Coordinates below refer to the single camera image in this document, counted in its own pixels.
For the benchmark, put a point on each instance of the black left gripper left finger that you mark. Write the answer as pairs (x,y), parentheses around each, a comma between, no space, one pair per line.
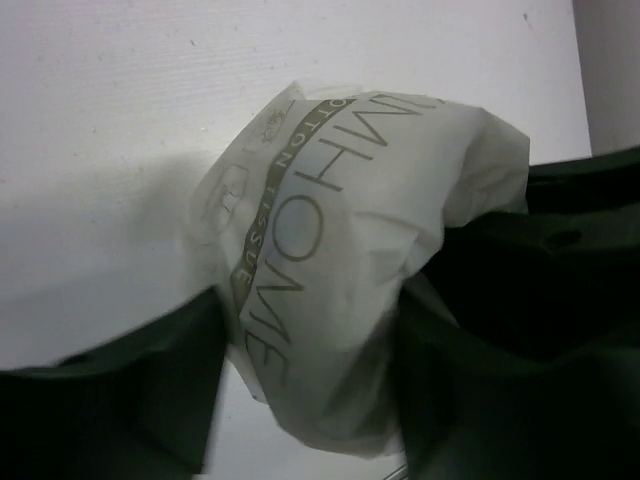
(137,407)

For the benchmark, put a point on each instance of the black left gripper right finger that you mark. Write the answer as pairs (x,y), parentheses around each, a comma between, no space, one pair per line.
(516,350)

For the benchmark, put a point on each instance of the black hard-shell suitcase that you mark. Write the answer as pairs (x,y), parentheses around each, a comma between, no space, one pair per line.
(601,182)

